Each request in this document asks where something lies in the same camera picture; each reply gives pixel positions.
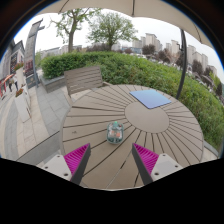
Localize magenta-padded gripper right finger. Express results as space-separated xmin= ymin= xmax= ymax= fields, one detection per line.
xmin=131 ymin=142 xmax=184 ymax=186

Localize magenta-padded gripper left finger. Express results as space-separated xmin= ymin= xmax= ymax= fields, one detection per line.
xmin=42 ymin=143 xmax=92 ymax=186

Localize transparent computer mouse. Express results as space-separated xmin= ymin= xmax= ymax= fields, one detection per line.
xmin=106 ymin=121 xmax=125 ymax=145

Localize blue mouse pad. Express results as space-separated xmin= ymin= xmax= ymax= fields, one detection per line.
xmin=128 ymin=88 xmax=173 ymax=110

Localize white flower planter box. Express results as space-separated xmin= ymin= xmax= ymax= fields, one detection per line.
xmin=13 ymin=88 xmax=32 ymax=123

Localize slatted wooden chair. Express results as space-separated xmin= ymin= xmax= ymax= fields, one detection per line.
xmin=63 ymin=65 xmax=109 ymax=101

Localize green hedge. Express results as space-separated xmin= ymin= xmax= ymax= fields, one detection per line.
xmin=40 ymin=50 xmax=224 ymax=151

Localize curved dark umbrella pole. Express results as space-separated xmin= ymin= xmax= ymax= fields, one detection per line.
xmin=175 ymin=29 xmax=188 ymax=100

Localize tall grey sign pillar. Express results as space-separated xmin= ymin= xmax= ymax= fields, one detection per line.
xmin=23 ymin=18 xmax=46 ymax=89

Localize distant high-rise buildings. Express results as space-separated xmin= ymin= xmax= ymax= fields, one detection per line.
xmin=131 ymin=32 xmax=219 ymax=78

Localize tall bare-trunk tree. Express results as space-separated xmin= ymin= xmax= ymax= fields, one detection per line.
xmin=49 ymin=8 xmax=101 ymax=53

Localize round leafy tree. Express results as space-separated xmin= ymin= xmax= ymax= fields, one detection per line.
xmin=87 ymin=11 xmax=138 ymax=52

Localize beige patio umbrella canopy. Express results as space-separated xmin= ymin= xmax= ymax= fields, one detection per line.
xmin=36 ymin=0 xmax=214 ymax=48

